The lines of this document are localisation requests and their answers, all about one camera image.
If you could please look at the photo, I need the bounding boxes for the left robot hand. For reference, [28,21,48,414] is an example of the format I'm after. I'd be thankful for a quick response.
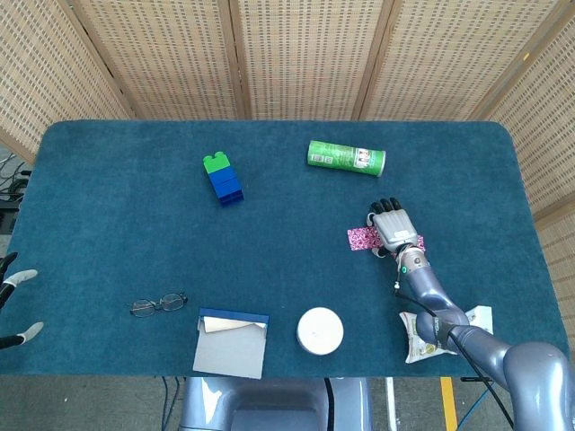
[0,251,45,351]

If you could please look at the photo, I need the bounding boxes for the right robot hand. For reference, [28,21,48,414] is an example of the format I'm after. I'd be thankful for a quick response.
[366,196,419,259]

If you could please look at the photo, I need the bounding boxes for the black power strip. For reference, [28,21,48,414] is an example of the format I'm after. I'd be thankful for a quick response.
[0,197,22,234]

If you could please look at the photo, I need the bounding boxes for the green chips can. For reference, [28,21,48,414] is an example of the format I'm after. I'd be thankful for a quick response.
[306,139,387,179]

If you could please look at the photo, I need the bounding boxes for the white snack bag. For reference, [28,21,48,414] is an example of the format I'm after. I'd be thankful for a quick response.
[399,305,495,365]

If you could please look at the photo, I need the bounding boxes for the clear round clip tub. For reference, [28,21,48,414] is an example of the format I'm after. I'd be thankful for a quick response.
[296,306,345,357]

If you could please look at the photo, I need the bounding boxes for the teal table carpet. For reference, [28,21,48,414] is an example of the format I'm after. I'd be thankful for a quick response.
[0,119,571,378]

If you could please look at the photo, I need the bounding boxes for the blue building brick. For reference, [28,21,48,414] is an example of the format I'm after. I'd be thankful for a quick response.
[214,179,245,208]
[208,168,240,188]

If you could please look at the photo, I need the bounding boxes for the white table leg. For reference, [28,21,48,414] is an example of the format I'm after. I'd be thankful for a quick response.
[384,376,399,431]

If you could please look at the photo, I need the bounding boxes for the green building brick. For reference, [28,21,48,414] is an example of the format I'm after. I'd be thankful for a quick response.
[202,151,234,175]

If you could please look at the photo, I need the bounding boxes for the woven bamboo folding screen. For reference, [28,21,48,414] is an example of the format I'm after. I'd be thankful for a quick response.
[0,0,575,342]

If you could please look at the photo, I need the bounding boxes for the beige paper sheet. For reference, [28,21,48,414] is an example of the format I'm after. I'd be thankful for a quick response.
[198,315,266,336]

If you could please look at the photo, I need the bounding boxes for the grey blue notebook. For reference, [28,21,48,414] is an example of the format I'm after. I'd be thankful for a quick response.
[191,307,270,381]

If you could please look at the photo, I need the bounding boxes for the grey robot torso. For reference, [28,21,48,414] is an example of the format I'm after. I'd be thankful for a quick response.
[179,376,374,431]

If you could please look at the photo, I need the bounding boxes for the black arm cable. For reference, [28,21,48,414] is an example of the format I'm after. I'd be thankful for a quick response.
[394,286,516,427]

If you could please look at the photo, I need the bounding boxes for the black floor cables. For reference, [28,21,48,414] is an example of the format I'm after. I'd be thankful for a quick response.
[0,152,32,201]

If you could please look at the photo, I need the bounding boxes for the thin-frame eyeglasses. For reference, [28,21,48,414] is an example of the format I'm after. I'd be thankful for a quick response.
[128,291,189,319]

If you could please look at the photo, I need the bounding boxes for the black torso cable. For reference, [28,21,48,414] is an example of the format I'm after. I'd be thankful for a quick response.
[323,377,337,431]

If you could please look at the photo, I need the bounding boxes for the blue floor cable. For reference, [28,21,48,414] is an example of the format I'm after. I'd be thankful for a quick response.
[160,375,181,431]

